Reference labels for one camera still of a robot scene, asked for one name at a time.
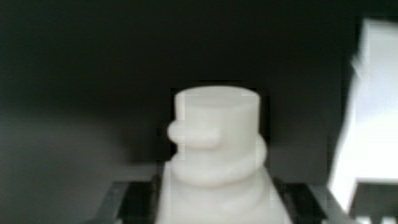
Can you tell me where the white table leg with tag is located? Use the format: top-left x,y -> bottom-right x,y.
154,86 -> 293,224

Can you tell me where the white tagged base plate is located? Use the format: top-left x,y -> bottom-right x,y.
327,18 -> 398,188

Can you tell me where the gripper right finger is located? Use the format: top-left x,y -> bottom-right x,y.
273,179 -> 355,224

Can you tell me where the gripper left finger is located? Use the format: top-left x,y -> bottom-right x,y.
87,181 -> 158,224

